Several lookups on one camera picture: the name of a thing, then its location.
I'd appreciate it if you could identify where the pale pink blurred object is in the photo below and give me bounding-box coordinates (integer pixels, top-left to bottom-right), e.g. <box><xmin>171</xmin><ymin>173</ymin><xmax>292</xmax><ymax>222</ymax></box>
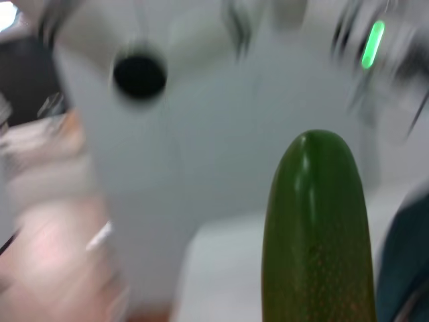
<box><xmin>0</xmin><ymin>110</ymin><xmax>131</xmax><ymax>322</ymax></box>

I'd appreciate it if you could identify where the dark teal insulated lunch bag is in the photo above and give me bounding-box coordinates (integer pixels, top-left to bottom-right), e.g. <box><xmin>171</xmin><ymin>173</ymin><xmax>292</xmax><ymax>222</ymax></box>
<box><xmin>377</xmin><ymin>191</ymin><xmax>429</xmax><ymax>322</ymax></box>

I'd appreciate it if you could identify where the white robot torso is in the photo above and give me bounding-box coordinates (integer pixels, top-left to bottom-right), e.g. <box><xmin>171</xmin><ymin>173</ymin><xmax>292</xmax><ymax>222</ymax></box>
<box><xmin>53</xmin><ymin>0</ymin><xmax>429</xmax><ymax>303</ymax></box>

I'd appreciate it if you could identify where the green cucumber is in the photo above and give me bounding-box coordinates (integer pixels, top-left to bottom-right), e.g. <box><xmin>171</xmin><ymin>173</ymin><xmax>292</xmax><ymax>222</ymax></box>
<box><xmin>261</xmin><ymin>129</ymin><xmax>377</xmax><ymax>322</ymax></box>

